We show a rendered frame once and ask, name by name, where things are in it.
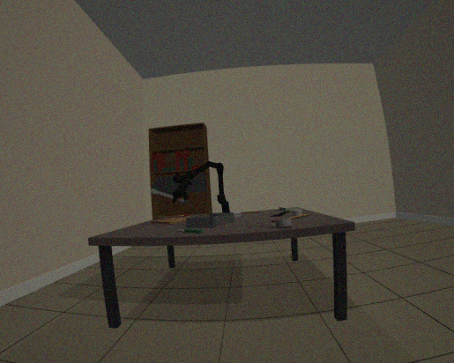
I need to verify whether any grey long-handled spoon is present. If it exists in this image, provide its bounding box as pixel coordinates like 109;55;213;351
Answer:
275;218;292;227

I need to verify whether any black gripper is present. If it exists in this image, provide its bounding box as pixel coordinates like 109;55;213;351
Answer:
172;184;186;202

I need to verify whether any wooden board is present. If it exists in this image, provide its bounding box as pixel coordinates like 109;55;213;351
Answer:
152;217;189;224

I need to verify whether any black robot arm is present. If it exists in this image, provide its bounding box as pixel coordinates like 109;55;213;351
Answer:
173;161;231;213

